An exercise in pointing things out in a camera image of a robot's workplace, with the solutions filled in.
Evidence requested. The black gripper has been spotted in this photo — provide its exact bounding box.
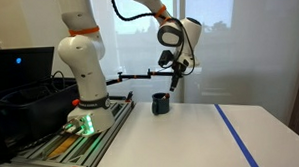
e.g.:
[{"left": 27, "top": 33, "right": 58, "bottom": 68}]
[{"left": 169, "top": 56, "right": 191, "bottom": 93}]

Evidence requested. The dark teal plastic cup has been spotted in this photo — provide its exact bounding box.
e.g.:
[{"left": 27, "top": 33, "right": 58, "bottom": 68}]
[{"left": 151, "top": 92, "right": 172, "bottom": 116}]

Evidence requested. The black boom with orange joints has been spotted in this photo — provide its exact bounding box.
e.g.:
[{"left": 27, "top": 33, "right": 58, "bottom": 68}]
[{"left": 105, "top": 68, "right": 176, "bottom": 87}]

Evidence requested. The blue tape line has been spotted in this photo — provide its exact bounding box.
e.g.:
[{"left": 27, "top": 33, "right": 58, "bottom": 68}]
[{"left": 213, "top": 102, "right": 261, "bottom": 167}]

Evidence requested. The black storage bin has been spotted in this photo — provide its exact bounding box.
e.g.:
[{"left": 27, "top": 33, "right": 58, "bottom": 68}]
[{"left": 0, "top": 76, "right": 82, "bottom": 147}]

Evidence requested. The black monitor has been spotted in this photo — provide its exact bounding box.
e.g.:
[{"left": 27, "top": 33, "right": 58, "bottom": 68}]
[{"left": 0, "top": 46, "right": 57, "bottom": 95}]

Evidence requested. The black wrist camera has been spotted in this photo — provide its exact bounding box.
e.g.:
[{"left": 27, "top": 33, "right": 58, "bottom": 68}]
[{"left": 157, "top": 49, "right": 175, "bottom": 69}]

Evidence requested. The black corrugated cable hose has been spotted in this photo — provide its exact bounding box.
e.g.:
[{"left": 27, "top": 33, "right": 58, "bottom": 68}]
[{"left": 110, "top": 0, "right": 163, "bottom": 23}]

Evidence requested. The aluminium rail mounting frame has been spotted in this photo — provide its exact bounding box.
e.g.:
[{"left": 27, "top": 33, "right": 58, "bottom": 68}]
[{"left": 0, "top": 95, "right": 138, "bottom": 167}]

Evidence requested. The thin black cable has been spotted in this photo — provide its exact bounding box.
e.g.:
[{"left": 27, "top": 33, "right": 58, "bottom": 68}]
[{"left": 50, "top": 69, "right": 67, "bottom": 85}]

